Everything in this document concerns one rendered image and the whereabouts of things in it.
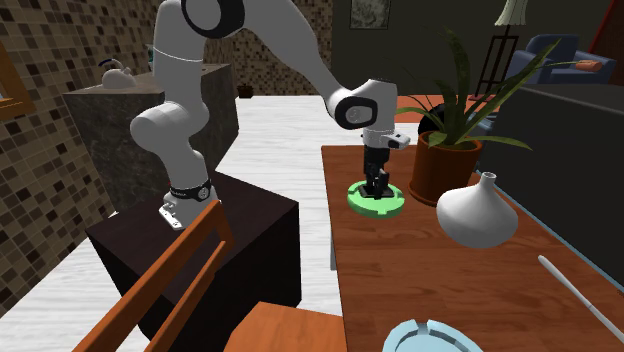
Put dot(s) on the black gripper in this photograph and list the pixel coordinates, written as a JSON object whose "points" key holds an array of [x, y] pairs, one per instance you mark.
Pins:
{"points": [[376, 155]]}

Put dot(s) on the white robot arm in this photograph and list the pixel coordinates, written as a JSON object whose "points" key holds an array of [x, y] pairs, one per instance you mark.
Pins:
{"points": [[180, 88]]}

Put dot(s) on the round green ashtray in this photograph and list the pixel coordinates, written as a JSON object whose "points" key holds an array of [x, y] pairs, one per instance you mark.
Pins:
{"points": [[358, 204]]}

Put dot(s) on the potted plant in terracotta pot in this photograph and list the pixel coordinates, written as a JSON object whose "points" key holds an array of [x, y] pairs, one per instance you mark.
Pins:
{"points": [[441, 168]]}

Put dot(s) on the wooden table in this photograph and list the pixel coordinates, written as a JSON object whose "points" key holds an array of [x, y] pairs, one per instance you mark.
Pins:
{"points": [[419, 278]]}

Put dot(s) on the white bulb-shaped vase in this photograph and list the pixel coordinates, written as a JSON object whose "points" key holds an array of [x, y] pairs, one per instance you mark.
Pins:
{"points": [[478, 219]]}

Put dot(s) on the dark robot stand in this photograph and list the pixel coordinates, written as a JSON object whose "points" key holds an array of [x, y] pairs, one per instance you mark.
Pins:
{"points": [[253, 244]]}

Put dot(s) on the light blue ashtray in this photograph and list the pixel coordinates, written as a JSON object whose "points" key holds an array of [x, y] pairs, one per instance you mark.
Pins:
{"points": [[419, 341]]}

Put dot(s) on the wooden chair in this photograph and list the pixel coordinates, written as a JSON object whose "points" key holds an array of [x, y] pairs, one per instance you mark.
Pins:
{"points": [[287, 331]]}

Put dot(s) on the floor lamp with pale shade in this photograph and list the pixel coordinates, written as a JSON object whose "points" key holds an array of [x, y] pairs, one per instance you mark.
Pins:
{"points": [[497, 53]]}

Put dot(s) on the blue armchair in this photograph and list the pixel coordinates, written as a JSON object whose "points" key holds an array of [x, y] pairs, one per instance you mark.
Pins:
{"points": [[560, 58]]}

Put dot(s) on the white pen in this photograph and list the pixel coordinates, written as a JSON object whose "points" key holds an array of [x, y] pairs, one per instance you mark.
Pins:
{"points": [[575, 292]]}

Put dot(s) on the dark marble counter with kettle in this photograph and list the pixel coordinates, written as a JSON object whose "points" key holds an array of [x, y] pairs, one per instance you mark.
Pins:
{"points": [[112, 131]]}

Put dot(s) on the wall picture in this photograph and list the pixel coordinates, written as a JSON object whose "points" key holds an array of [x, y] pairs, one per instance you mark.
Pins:
{"points": [[369, 13]]}

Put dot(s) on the orange wooden frame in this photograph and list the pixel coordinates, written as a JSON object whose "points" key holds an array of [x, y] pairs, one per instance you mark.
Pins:
{"points": [[14, 92]]}

